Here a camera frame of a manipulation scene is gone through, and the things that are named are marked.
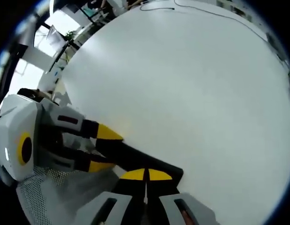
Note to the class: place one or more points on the white perforated chair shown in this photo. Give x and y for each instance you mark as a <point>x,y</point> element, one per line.
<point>53,194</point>

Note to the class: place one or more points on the black remote control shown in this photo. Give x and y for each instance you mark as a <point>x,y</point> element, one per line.
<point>145,157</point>

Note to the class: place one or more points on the person's left hand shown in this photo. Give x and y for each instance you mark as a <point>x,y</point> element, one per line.
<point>40,94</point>

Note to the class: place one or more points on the computer monitor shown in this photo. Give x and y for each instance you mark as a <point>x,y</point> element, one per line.
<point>54,36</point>

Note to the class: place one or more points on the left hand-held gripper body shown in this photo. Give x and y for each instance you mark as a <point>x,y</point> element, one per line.
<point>13,122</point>

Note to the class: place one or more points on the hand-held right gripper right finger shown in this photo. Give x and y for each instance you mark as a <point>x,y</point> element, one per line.
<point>163,187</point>

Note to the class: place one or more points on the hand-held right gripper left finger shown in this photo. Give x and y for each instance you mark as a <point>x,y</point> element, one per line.
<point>126,187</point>

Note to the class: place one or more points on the small background plant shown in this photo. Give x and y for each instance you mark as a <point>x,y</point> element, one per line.
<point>70,35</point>

